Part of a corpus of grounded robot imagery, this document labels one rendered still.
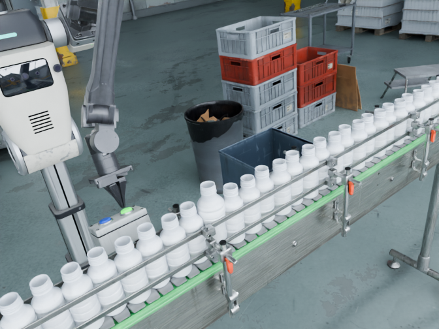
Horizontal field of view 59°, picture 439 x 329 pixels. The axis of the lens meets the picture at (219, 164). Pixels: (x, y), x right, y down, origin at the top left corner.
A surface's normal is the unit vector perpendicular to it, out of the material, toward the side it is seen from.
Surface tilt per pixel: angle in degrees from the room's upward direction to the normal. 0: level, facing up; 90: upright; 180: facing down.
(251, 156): 90
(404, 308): 0
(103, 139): 69
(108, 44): 99
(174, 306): 90
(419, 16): 90
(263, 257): 90
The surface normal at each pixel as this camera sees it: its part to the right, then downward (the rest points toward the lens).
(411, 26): -0.76, 0.39
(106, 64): 0.40, 0.54
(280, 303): -0.11, -0.87
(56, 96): 0.60, 0.33
